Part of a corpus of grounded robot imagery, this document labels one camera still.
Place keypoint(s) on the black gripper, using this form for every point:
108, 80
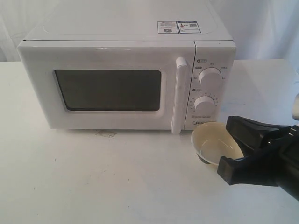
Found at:
265, 167

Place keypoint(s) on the cream yellow bowl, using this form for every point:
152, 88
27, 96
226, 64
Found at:
211, 141

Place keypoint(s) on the white microwave door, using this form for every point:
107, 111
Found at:
130, 85

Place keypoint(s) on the white microwave oven body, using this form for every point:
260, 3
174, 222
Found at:
136, 20

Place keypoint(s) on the lower white control knob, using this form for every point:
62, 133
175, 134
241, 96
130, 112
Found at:
204, 105

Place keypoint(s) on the white control knob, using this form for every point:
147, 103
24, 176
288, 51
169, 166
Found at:
204, 105
210, 78

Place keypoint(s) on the upper white control knob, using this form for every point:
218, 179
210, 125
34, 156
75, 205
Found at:
210, 78

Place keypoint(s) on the clear tape patch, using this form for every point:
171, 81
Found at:
105, 133

